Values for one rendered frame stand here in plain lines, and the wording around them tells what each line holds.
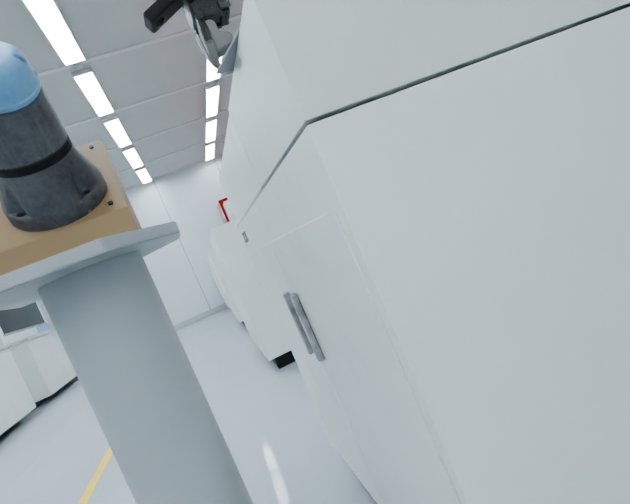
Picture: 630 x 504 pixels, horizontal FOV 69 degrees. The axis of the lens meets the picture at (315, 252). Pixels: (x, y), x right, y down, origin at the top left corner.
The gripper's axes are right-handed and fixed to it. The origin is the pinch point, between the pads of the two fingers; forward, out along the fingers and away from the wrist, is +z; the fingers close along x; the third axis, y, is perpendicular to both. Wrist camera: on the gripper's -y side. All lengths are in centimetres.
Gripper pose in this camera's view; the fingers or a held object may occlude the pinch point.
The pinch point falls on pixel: (214, 64)
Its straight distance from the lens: 102.2
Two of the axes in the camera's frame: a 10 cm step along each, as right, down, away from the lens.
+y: 8.9, -3.9, 2.4
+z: 3.9, 9.2, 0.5
